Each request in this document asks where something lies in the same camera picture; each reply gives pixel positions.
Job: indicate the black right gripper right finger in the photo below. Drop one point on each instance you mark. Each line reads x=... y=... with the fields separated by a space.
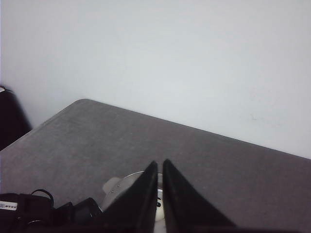
x=186 y=211

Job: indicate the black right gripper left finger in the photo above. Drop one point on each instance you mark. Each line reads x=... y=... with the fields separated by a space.
x=135 y=210

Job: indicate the panda bun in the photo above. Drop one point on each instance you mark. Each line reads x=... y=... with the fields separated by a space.
x=159 y=215

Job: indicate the stainless steel steamer pot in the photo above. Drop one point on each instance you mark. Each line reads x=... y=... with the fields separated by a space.
x=115 y=187

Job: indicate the black chair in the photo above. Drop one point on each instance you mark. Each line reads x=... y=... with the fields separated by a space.
x=13 y=121

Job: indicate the black camera device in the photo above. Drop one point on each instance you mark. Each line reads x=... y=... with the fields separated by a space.
x=23 y=211

